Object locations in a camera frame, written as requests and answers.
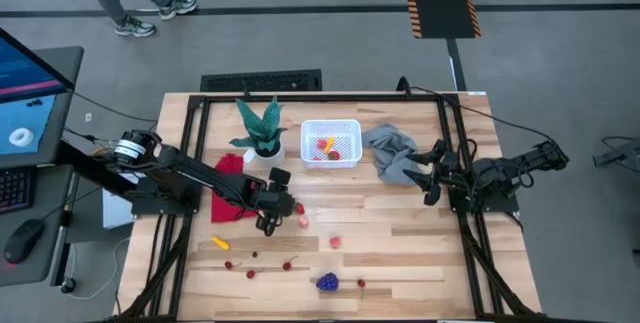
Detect white perforated plastic basket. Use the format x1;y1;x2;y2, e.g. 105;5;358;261
299;118;364;169

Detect black keyboard on floor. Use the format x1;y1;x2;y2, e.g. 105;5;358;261
199;68;324;93

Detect white box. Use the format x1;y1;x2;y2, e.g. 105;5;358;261
102;165;146;230

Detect black cable hook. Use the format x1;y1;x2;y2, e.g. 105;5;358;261
396;76;414;99

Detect black diagonal support bar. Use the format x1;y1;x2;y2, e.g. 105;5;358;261
53;140;146;199

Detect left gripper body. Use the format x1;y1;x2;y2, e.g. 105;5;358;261
252;166;299;237

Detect black computer mouse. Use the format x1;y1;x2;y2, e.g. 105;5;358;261
3;218;46;266

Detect red cloth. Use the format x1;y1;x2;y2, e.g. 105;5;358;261
210;152;261;224

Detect grey computer cart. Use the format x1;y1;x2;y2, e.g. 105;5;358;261
0;45;86;288

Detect black aluminium table frame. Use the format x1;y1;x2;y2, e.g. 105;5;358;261
112;91;544;323

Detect green plant in white pot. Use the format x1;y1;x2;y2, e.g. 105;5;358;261
228;95;289;169

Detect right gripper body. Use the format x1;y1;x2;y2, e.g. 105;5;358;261
425;138;459;208

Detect black floor stand leg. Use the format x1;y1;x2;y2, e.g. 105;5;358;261
592;135;640;169

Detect purple toy grapes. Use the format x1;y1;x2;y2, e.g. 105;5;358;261
315;271;341;293

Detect person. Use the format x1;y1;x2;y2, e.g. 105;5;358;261
74;0;199;39

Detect grey crumpled cloth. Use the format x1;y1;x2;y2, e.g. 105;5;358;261
360;122;425;187

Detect computer monitor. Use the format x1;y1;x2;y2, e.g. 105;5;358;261
0;27;77;170

